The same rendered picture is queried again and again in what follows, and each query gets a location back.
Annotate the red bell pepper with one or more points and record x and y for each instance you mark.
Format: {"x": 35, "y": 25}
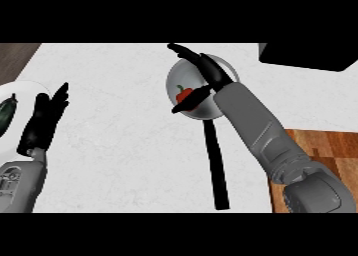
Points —
{"x": 184, "y": 95}

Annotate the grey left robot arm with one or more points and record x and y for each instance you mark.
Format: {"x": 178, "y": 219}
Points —
{"x": 14, "y": 185}

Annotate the wooden cutting board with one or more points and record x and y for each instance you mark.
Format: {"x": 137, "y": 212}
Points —
{"x": 335, "y": 166}

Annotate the dark green zucchini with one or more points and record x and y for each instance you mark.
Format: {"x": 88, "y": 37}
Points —
{"x": 3, "y": 116}

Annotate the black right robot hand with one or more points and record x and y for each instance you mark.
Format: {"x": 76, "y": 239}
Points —
{"x": 212, "y": 71}

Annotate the black appliance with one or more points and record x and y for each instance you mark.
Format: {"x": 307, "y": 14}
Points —
{"x": 313, "y": 55}

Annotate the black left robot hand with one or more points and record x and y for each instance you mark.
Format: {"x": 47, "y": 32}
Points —
{"x": 42, "y": 123}

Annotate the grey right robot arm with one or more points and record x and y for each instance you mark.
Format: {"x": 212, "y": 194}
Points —
{"x": 280, "y": 150}

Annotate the white plate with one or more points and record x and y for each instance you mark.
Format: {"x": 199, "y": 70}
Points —
{"x": 13, "y": 100}

